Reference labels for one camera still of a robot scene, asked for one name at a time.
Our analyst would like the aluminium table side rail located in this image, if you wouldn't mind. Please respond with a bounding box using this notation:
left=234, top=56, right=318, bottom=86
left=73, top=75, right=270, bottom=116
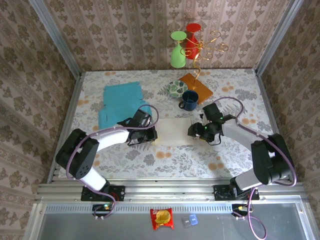
left=254, top=69, right=295, bottom=182
left=47, top=72, right=85, bottom=185

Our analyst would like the green leaf pattern bowl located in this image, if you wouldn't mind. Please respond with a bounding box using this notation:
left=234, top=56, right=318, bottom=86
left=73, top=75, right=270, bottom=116
left=166, top=80, right=189, bottom=98

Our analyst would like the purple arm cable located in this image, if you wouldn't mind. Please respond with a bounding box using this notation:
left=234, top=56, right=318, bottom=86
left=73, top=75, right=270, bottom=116
left=66, top=104, right=160, bottom=220
left=213, top=96, right=298, bottom=240

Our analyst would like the floral tablecloth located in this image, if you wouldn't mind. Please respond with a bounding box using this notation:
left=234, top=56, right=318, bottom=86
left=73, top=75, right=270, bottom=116
left=59, top=68, right=287, bottom=180

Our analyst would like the red wine glass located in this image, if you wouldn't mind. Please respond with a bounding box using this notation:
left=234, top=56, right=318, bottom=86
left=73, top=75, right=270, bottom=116
left=184, top=23, right=202, bottom=60

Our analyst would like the orange wooden board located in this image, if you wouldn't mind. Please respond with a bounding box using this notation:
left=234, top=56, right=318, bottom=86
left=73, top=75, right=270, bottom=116
left=178, top=72, right=214, bottom=105

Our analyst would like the gold wire stand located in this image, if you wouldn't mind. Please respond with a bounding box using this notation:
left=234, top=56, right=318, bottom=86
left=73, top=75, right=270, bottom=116
left=184, top=30, right=229, bottom=91

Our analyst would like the small black controller board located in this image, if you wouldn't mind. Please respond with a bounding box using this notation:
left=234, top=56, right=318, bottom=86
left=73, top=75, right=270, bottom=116
left=92, top=203, right=116, bottom=221
left=231, top=203, right=252, bottom=221

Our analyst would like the red snack packet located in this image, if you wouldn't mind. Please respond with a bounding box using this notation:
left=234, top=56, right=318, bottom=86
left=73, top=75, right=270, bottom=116
left=149, top=207, right=174, bottom=231

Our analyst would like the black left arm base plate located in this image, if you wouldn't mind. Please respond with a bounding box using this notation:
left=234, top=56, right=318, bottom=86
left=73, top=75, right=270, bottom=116
left=80, top=185, right=126, bottom=202

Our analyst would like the slotted grey cable duct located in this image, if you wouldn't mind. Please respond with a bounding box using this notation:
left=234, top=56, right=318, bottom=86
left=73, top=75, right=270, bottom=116
left=43, top=203, right=235, bottom=214

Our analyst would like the dark blue mug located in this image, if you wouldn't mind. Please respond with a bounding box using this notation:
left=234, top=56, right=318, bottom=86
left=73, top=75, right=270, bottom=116
left=177, top=90, right=200, bottom=111

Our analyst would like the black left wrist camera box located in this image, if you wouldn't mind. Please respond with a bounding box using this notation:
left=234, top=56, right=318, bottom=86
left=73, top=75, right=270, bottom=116
left=132, top=108, right=153, bottom=126

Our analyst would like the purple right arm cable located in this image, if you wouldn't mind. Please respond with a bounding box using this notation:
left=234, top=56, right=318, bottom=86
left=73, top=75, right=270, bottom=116
left=213, top=96, right=298, bottom=240

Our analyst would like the aluminium front rail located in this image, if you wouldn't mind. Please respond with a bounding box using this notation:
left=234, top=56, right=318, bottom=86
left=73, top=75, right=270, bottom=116
left=34, top=178, right=311, bottom=203

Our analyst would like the white paper box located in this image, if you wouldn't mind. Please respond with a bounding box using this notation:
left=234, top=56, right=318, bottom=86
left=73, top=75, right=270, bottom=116
left=154, top=117, right=201, bottom=146

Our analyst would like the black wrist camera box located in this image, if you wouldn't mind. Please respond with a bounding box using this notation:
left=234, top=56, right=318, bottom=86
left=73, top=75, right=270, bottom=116
left=132, top=108, right=153, bottom=126
left=201, top=103, right=223, bottom=124

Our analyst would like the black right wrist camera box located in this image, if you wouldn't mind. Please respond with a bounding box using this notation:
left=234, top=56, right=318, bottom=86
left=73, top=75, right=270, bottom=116
left=201, top=103, right=223, bottom=124

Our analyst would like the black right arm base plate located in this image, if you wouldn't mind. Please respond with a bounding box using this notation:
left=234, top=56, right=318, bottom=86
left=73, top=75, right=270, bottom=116
left=213, top=184, right=260, bottom=201

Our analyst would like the green wine glass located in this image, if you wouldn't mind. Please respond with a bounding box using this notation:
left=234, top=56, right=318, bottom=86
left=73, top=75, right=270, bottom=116
left=170, top=30, right=187, bottom=69

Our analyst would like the blue paper box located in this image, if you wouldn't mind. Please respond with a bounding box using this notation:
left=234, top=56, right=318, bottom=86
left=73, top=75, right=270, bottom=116
left=97, top=83, right=154, bottom=131

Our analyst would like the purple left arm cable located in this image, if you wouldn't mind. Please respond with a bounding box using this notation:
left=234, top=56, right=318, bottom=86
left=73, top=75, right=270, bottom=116
left=66, top=104, right=160, bottom=220

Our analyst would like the aluminium frame post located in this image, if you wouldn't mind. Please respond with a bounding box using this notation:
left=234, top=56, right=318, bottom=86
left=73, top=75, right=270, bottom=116
left=28, top=0, right=82, bottom=78
left=254, top=0, right=305, bottom=76

